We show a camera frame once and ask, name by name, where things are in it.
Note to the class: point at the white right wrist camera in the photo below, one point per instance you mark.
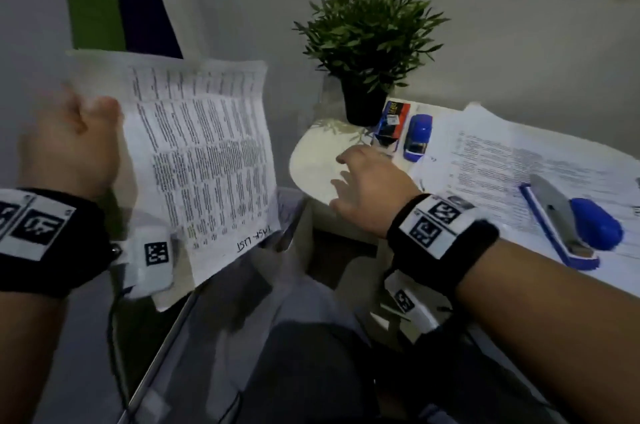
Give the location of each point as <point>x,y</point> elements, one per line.
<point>410,308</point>

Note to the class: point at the printed paper bundle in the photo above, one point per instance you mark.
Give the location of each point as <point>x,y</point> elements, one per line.
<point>200,163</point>

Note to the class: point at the person's right forearm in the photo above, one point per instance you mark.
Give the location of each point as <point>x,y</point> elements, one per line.
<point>560,338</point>

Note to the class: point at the green potted plant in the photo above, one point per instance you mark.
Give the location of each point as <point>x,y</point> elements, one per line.
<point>370,33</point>

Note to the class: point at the person's right hand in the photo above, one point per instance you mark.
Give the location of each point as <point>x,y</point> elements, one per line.
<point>380,193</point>

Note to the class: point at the person's grey trousers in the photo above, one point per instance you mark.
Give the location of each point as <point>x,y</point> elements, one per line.
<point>310,368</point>

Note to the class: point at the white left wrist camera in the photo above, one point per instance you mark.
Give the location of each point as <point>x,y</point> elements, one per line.
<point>150,278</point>

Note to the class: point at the stack of printed papers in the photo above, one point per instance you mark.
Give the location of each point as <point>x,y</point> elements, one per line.
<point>500,163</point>

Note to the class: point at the person's left hand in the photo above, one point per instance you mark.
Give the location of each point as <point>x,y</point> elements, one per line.
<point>70,153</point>

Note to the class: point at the white paper bin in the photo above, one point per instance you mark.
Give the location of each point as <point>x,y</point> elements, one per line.
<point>290,248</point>

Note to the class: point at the blue white stapler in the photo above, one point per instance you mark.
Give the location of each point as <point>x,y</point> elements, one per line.
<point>595,223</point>
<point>419,131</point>

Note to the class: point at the blue staples box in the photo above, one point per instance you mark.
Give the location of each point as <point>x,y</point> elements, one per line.
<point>392,118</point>

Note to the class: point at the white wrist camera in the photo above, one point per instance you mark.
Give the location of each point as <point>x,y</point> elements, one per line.
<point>150,278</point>
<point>410,308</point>

